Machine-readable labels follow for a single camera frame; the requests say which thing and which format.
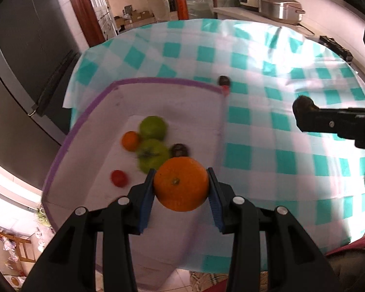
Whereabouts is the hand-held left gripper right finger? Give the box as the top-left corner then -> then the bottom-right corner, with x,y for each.
207,167 -> 344,292

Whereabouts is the teal white checkered tablecloth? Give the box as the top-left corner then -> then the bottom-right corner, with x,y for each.
62,18 -> 365,274

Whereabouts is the dark grey refrigerator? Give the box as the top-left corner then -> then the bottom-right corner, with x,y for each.
0,0 -> 83,147

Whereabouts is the large orange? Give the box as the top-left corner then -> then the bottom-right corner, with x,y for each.
153,156 -> 210,212

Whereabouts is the green apple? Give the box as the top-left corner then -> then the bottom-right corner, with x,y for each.
136,138 -> 171,174
139,116 -> 168,142

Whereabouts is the silver lidded cooking appliance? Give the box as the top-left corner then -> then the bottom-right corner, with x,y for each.
258,0 -> 306,25

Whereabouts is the cardboard box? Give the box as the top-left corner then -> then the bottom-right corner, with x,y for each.
122,5 -> 155,26

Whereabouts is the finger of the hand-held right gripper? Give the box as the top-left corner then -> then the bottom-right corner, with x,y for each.
294,106 -> 343,134

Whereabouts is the wooden chair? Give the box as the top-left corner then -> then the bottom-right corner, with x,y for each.
0,229 -> 37,265

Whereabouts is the large dark water chestnut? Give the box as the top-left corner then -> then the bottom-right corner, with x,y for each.
170,143 -> 191,159

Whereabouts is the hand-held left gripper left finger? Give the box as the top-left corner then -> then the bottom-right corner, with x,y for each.
20,168 -> 157,292

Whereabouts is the small orange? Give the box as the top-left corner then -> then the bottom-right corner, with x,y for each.
122,131 -> 142,152

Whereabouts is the patterned floor mat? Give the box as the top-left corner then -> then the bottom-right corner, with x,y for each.
189,270 -> 232,292

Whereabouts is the red cherry tomato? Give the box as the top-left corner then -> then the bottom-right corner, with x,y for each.
110,170 -> 129,188

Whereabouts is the white kitchen counter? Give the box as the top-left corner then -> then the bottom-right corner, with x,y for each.
212,6 -> 323,41

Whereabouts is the white box with purple rim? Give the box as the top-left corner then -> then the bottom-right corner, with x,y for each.
42,77 -> 231,292

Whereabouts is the person's red clothing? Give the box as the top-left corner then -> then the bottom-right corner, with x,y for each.
322,230 -> 365,292

